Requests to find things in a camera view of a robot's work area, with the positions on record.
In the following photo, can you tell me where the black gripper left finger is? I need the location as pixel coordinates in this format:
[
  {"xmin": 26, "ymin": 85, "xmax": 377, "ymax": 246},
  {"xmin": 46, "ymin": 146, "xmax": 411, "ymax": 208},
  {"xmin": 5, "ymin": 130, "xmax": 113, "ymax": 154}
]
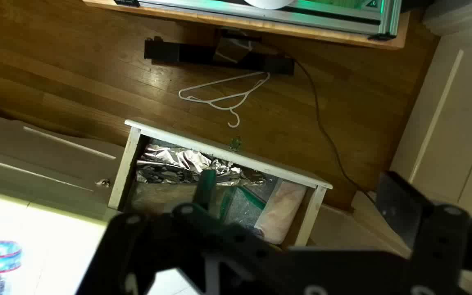
[{"xmin": 193, "ymin": 169, "xmax": 218, "ymax": 213}]

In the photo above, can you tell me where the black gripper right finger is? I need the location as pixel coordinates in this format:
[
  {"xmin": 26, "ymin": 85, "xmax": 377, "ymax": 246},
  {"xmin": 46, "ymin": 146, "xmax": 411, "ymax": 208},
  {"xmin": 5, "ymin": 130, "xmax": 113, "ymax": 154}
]
[{"xmin": 375, "ymin": 171, "xmax": 434, "ymax": 248}]

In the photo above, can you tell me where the white wooden drawer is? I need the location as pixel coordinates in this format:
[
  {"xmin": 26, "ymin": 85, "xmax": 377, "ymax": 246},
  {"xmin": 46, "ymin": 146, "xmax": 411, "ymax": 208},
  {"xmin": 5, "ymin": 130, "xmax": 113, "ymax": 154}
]
[{"xmin": 106, "ymin": 118, "xmax": 334, "ymax": 249}]

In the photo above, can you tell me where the green glass drawer knob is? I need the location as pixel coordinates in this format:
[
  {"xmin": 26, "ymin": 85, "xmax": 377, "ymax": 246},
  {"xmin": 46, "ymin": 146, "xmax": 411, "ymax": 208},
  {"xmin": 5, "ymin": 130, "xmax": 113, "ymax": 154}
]
[{"xmin": 228, "ymin": 136, "xmax": 246, "ymax": 153}]

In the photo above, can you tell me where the clear bag with green stripe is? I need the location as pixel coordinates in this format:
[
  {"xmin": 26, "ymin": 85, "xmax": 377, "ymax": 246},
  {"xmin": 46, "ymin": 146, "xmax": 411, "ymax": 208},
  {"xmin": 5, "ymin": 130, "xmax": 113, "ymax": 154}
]
[{"xmin": 218, "ymin": 179, "xmax": 308, "ymax": 246}]

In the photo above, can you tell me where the cream panelled door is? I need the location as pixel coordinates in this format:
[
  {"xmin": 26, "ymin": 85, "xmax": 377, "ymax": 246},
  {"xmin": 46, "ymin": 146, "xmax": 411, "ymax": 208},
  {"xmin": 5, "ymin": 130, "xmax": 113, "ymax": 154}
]
[{"xmin": 390, "ymin": 31, "xmax": 472, "ymax": 221}]

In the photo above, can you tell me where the black bar stand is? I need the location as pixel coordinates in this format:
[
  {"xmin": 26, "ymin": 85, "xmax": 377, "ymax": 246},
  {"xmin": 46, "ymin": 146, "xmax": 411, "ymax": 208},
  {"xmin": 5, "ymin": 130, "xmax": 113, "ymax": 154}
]
[{"xmin": 142, "ymin": 35, "xmax": 296, "ymax": 75}]

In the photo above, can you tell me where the cream lower cabinet front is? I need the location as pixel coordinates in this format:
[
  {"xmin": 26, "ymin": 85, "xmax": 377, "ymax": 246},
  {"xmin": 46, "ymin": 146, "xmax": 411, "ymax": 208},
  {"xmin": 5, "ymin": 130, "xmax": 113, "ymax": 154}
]
[{"xmin": 0, "ymin": 108, "xmax": 126, "ymax": 220}]

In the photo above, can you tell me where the white wire clothes hanger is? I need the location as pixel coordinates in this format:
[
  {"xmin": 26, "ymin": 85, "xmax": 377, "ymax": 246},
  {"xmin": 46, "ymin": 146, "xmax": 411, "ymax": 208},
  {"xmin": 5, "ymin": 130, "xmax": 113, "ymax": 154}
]
[{"xmin": 177, "ymin": 71, "xmax": 273, "ymax": 130}]

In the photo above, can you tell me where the black floor cable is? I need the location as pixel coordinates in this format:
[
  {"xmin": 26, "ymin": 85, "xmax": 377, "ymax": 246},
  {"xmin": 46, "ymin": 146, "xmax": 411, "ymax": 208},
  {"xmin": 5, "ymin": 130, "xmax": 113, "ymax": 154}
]
[{"xmin": 293, "ymin": 57, "xmax": 382, "ymax": 207}]

